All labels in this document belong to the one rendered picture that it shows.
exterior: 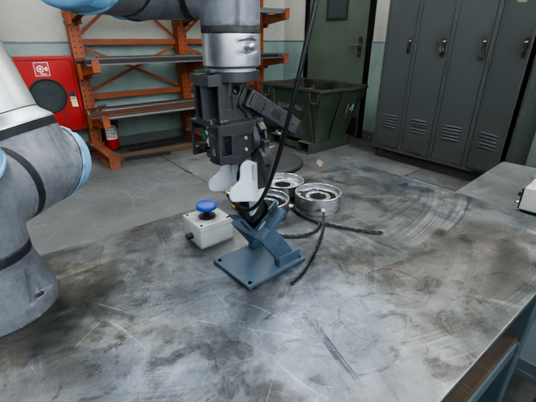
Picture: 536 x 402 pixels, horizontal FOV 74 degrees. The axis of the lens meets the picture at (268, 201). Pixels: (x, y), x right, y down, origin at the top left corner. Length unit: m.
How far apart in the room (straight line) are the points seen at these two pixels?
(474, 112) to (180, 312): 3.18
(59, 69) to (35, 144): 3.51
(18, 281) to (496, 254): 0.77
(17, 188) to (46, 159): 0.07
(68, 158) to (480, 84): 3.18
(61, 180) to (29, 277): 0.15
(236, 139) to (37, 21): 3.93
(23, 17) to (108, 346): 3.96
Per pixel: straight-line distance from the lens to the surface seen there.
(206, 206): 0.68
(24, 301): 0.60
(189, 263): 0.65
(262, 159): 0.50
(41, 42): 4.33
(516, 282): 0.71
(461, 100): 3.52
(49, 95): 4.14
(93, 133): 4.24
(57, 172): 0.64
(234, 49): 0.47
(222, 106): 0.48
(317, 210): 0.78
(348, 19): 4.82
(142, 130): 4.64
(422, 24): 3.71
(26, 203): 0.59
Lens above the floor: 1.16
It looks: 25 degrees down
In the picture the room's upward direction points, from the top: straight up
